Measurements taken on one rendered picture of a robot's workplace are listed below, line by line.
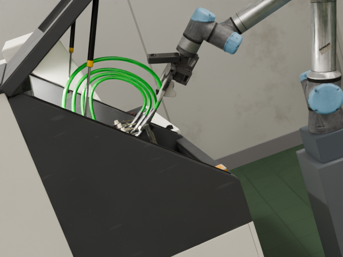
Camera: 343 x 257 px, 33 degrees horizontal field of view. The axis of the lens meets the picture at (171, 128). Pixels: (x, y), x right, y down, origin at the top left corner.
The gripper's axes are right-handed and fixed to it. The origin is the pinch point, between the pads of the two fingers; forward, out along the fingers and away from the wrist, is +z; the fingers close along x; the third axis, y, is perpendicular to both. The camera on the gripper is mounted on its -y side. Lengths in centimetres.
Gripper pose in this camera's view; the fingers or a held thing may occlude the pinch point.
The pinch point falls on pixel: (156, 94)
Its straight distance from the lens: 210.1
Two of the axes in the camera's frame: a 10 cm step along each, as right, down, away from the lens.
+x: -1.0, -4.7, 8.8
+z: -4.4, 8.1, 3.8
